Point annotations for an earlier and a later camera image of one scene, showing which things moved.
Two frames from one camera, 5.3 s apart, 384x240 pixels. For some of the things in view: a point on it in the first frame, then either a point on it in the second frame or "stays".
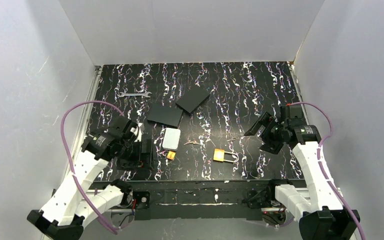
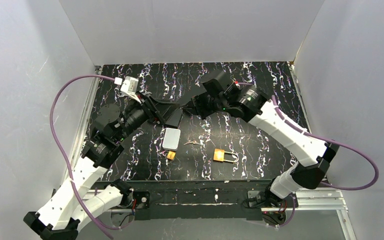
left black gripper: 139,157 to 151,108
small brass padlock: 171,155 stays
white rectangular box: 171,139 stays
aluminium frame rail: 83,123 stays
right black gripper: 266,127 to 204,105
